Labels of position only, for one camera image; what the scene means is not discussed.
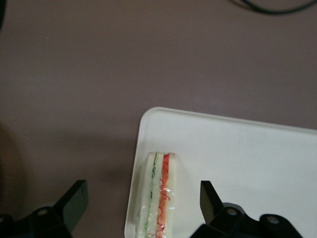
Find triangle sandwich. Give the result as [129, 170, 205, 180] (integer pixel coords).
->
[135, 151, 178, 238]

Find black looped cable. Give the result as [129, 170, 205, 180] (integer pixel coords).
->
[226, 0, 317, 13]

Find cream plastic tray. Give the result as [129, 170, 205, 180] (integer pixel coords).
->
[123, 106, 317, 238]

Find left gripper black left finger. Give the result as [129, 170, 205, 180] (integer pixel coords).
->
[0, 179, 89, 238]

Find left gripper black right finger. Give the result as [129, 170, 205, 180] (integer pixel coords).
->
[188, 180, 306, 238]

